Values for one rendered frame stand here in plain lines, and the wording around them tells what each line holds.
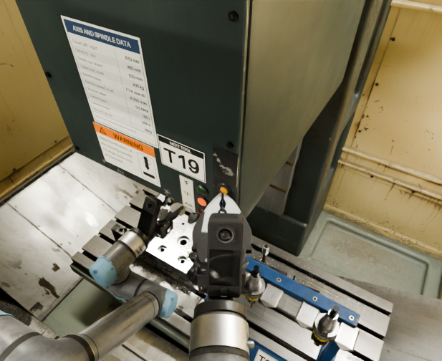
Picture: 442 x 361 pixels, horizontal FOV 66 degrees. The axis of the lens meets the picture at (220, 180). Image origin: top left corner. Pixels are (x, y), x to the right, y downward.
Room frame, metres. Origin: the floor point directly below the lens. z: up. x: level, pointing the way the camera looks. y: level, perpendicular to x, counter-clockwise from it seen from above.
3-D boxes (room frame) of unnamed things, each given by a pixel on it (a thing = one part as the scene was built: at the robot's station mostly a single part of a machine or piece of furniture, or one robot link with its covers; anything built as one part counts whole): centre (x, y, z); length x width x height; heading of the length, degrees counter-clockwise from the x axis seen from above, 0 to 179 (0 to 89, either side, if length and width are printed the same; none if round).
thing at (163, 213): (0.62, 0.21, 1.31); 0.12 x 0.08 x 0.09; 146
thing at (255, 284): (0.47, -0.10, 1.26); 0.04 x 0.04 x 0.07
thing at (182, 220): (0.81, 0.19, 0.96); 0.29 x 0.23 x 0.05; 59
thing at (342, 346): (0.33, -0.33, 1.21); 0.07 x 0.05 x 0.01; 149
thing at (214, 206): (0.35, 0.01, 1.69); 0.09 x 0.03 x 0.06; 179
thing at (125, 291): (0.48, 0.28, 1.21); 0.11 x 0.08 x 0.11; 64
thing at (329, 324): (0.36, -0.29, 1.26); 0.04 x 0.04 x 0.07
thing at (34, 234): (1.07, 0.71, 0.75); 0.89 x 0.67 x 0.26; 149
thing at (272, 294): (0.44, -0.14, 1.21); 0.07 x 0.05 x 0.01; 149
